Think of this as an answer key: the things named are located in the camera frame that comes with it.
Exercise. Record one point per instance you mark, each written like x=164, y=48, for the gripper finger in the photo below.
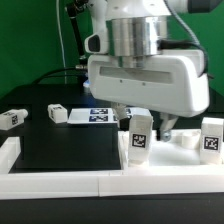
x=119, y=111
x=168, y=122

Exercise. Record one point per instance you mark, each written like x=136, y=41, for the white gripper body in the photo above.
x=171, y=82

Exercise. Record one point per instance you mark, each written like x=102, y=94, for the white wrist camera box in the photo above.
x=97, y=43

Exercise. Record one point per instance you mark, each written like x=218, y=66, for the white marker sheet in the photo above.
x=101, y=115

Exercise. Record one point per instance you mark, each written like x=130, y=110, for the white U-shaped fence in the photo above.
x=156, y=180

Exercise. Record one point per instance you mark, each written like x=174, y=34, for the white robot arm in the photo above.
x=132, y=62

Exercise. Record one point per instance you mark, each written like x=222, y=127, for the white square table top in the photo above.
x=182, y=150

